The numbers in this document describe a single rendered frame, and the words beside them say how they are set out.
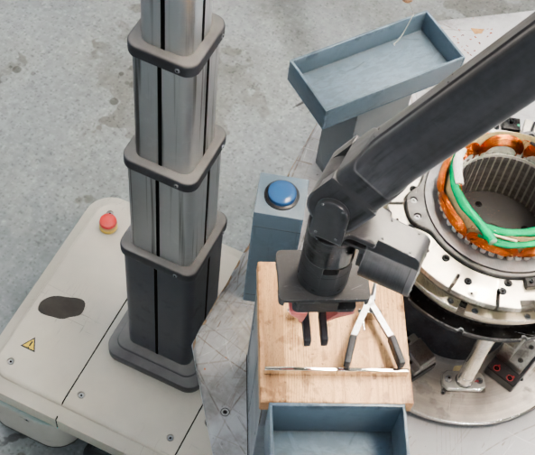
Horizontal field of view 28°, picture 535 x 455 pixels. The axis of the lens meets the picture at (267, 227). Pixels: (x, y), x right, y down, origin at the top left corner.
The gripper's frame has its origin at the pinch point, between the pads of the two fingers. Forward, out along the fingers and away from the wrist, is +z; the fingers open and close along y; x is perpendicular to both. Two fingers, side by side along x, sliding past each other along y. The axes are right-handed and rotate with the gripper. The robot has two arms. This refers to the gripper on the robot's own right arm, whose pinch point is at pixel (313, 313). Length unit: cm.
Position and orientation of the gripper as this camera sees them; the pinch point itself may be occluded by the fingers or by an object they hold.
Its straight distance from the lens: 129.5
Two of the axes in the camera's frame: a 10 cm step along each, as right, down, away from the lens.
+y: 10.0, 0.0, 1.0
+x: -0.6, -8.4, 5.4
